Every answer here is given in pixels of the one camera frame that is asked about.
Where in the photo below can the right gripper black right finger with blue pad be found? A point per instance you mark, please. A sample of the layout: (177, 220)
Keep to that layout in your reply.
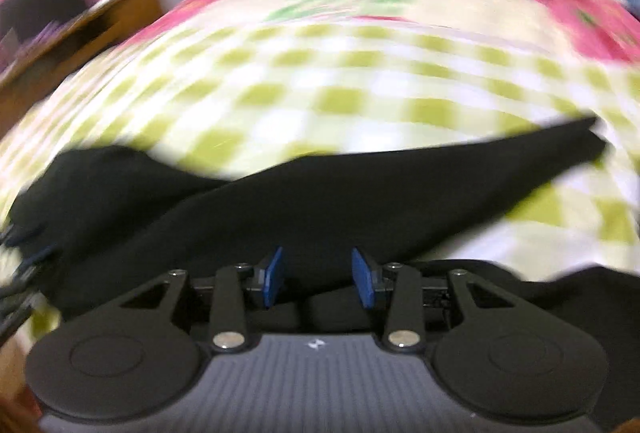
(454, 311)

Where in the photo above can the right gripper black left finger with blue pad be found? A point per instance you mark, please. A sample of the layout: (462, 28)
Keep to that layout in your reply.
(175, 313)

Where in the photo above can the black pants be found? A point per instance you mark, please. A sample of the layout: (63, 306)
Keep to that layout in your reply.
(102, 221)

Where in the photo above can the green checkered floral bedsheet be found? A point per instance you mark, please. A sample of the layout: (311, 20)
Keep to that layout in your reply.
(231, 87)

